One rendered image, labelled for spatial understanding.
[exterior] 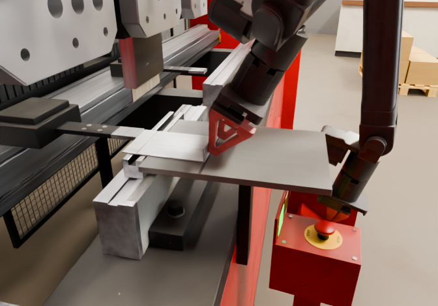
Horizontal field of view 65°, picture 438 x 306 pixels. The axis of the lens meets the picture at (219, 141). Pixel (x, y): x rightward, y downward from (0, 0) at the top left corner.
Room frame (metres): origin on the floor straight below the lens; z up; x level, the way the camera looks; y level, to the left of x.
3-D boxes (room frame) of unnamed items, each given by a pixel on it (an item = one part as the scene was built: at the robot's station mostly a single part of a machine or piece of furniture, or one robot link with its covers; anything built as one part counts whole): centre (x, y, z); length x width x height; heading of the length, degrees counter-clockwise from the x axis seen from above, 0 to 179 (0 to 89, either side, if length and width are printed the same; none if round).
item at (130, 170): (0.53, 0.11, 0.99); 0.20 x 0.03 x 0.03; 167
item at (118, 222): (0.56, 0.10, 0.92); 0.39 x 0.06 x 0.10; 167
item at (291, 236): (0.57, -0.21, 0.75); 0.20 x 0.16 x 0.18; 161
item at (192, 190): (0.53, 0.05, 0.89); 0.30 x 0.05 x 0.03; 167
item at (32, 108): (0.55, 0.26, 1.01); 0.26 x 0.12 x 0.05; 77
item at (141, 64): (0.51, 0.11, 1.13); 0.10 x 0.02 x 0.10; 167
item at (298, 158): (0.47, -0.03, 1.00); 0.26 x 0.18 x 0.01; 77
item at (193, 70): (0.97, 0.16, 1.01); 0.26 x 0.12 x 0.05; 77
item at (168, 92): (1.18, 0.35, 0.81); 0.64 x 0.08 x 0.14; 77
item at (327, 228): (0.52, -0.20, 0.79); 0.04 x 0.04 x 0.04
